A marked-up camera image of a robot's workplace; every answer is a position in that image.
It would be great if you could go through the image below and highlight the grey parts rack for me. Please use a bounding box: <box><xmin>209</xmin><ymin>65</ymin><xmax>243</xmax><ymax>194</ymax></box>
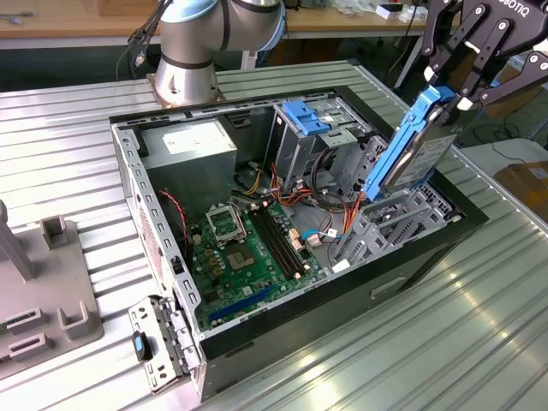
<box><xmin>0</xmin><ymin>199</ymin><xmax>105</xmax><ymax>378</ymax></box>

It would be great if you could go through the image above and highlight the black RAM slot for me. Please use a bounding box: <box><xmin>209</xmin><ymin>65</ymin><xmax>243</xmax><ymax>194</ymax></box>
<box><xmin>259</xmin><ymin>204</ymin><xmax>310</xmax><ymax>277</ymax></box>
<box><xmin>249</xmin><ymin>208</ymin><xmax>296</xmax><ymax>282</ymax></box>

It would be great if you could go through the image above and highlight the black and blue latch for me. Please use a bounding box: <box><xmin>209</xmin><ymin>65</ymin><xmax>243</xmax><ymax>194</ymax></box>
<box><xmin>131</xmin><ymin>331</ymin><xmax>154</xmax><ymax>363</ymax></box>

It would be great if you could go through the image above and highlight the grey power supply unit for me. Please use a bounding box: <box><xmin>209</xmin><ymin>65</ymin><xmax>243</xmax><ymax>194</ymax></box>
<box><xmin>139</xmin><ymin>118</ymin><xmax>239</xmax><ymax>223</ymax></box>

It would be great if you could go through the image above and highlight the silver hinged slot bracket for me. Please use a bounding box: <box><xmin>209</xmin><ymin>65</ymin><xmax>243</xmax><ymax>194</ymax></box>
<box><xmin>128</xmin><ymin>294</ymin><xmax>203</xmax><ymax>395</ymax></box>

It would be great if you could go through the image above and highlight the green motherboard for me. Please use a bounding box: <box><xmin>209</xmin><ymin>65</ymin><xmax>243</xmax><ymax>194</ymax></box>
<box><xmin>186</xmin><ymin>200</ymin><xmax>331</xmax><ymax>333</ymax></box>

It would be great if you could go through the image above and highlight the large brown cardboard box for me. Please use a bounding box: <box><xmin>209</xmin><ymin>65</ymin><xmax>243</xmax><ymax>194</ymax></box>
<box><xmin>483</xmin><ymin>79</ymin><xmax>543</xmax><ymax>120</ymax></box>

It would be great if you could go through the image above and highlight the orange power wire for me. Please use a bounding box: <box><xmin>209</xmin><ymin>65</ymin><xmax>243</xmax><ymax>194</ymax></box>
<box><xmin>341</xmin><ymin>190</ymin><xmax>370</xmax><ymax>241</ymax></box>

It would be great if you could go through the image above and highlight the black open PC case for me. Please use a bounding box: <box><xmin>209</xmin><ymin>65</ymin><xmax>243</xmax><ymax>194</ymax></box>
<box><xmin>108</xmin><ymin>84</ymin><xmax>490</xmax><ymax>403</ymax></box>

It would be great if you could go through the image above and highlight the grey metal disk bay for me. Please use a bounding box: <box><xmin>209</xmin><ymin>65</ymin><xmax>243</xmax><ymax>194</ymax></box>
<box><xmin>331</xmin><ymin>135</ymin><xmax>466</xmax><ymax>275</ymax></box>

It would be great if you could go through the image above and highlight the white box black lid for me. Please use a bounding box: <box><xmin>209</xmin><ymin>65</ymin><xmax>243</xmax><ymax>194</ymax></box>
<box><xmin>375</xmin><ymin>3</ymin><xmax>404</xmax><ymax>21</ymax></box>

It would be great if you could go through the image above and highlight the red and black fan wire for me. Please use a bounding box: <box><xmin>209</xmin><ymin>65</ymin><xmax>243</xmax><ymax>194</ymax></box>
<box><xmin>157</xmin><ymin>190</ymin><xmax>190</xmax><ymax>263</ymax></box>

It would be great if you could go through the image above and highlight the black wire loop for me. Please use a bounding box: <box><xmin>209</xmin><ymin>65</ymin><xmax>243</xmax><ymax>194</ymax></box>
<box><xmin>308</xmin><ymin>145</ymin><xmax>348</xmax><ymax>211</ymax></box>

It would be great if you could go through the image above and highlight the white side table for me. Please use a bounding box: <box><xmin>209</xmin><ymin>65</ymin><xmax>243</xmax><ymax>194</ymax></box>
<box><xmin>462</xmin><ymin>137</ymin><xmax>548</xmax><ymax>172</ymax></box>

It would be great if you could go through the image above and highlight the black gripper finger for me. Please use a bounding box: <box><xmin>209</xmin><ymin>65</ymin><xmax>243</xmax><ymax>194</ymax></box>
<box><xmin>420</xmin><ymin>0</ymin><xmax>494</xmax><ymax>88</ymax></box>
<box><xmin>439</xmin><ymin>18</ymin><xmax>548</xmax><ymax>128</ymax></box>

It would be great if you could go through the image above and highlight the hard disk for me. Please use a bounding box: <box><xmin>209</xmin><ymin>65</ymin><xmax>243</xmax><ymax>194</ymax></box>
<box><xmin>362</xmin><ymin>84</ymin><xmax>460</xmax><ymax>203</ymax></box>

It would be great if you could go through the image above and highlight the multicolour power wire bundle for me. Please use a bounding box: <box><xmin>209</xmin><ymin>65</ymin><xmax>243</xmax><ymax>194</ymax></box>
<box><xmin>233</xmin><ymin>160</ymin><xmax>316</xmax><ymax>217</ymax></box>

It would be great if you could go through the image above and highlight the metal socket cover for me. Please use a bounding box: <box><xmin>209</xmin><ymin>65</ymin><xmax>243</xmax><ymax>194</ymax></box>
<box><xmin>205</xmin><ymin>204</ymin><xmax>248</xmax><ymax>248</ymax></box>

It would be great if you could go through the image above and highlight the brown labelled cardboard box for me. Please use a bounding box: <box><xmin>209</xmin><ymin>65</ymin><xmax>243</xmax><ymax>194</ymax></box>
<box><xmin>493</xmin><ymin>161</ymin><xmax>548</xmax><ymax>223</ymax></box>

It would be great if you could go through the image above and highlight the black base cable bundle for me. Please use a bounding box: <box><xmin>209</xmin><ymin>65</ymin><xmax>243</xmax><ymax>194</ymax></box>
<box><xmin>114</xmin><ymin>0</ymin><xmax>175</xmax><ymax>81</ymax></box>

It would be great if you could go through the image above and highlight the blue expansion slot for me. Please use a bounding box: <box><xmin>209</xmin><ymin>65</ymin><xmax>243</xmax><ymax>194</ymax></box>
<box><xmin>208</xmin><ymin>285</ymin><xmax>276</xmax><ymax>322</ymax></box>

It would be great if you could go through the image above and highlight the grey metal drive cage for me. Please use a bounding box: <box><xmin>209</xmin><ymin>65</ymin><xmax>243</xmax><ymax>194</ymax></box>
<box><xmin>265</xmin><ymin>94</ymin><xmax>373</xmax><ymax>189</ymax></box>

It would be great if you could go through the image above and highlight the wooden desk white frame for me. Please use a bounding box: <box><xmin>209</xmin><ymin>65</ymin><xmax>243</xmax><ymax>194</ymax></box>
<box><xmin>0</xmin><ymin>0</ymin><xmax>462</xmax><ymax>51</ymax></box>

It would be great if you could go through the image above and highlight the blue plastic drive latch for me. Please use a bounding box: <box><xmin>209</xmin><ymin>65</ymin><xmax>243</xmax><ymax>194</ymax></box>
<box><xmin>282</xmin><ymin>99</ymin><xmax>331</xmax><ymax>136</ymax></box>

